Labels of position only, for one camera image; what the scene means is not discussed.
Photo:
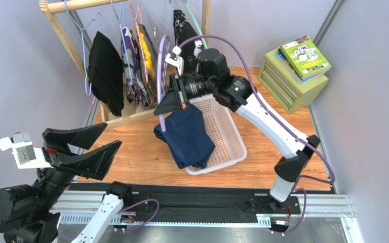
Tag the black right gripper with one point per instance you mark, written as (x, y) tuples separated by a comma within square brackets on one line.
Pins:
[(181, 93)]

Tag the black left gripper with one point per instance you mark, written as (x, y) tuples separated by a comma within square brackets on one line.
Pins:
[(94, 163)]

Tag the dark blue denim trousers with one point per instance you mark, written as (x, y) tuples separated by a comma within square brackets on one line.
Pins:
[(187, 139)]

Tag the lilac plastic hanger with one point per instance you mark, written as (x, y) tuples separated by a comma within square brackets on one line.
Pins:
[(162, 67)]

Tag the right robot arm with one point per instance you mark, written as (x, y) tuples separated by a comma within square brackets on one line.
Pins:
[(236, 93)]

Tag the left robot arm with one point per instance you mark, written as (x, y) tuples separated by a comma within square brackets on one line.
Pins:
[(25, 209)]

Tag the purple grey patterned trousers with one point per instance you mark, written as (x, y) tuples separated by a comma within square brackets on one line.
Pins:
[(135, 89)]

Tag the grey yellow camouflage trousers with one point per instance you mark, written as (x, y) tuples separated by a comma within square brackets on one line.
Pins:
[(152, 57)]

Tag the black white splattered trousers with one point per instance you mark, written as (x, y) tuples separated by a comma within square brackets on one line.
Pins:
[(183, 30)]

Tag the pink hanger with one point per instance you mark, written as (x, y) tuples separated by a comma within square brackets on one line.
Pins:
[(137, 15)]

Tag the mint green hanger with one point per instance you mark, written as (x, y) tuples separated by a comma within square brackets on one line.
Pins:
[(195, 22)]

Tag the light blue hanger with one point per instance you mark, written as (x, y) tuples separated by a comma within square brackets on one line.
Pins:
[(81, 29)]

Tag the white perforated plastic basket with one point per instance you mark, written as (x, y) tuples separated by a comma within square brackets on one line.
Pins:
[(220, 127)]

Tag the wooden clothes rack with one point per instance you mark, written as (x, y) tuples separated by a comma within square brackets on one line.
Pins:
[(131, 113)]

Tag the green drawer cabinet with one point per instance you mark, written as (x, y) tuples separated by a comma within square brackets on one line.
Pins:
[(288, 92)]

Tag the blue book under stack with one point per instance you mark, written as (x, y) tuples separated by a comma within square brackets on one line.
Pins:
[(287, 65)]

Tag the green cover book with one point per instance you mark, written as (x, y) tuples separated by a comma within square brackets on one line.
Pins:
[(304, 57)]

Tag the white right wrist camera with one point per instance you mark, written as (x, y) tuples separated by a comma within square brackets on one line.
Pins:
[(173, 58)]

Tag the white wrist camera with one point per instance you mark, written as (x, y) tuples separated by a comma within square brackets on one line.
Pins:
[(25, 154), (173, 58)]

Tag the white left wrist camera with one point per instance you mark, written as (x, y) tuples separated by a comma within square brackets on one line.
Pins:
[(25, 154)]

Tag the blue wire hanger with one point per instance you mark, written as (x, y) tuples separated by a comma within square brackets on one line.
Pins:
[(120, 16)]

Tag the aluminium corner post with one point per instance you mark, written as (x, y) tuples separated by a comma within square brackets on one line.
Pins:
[(329, 20)]

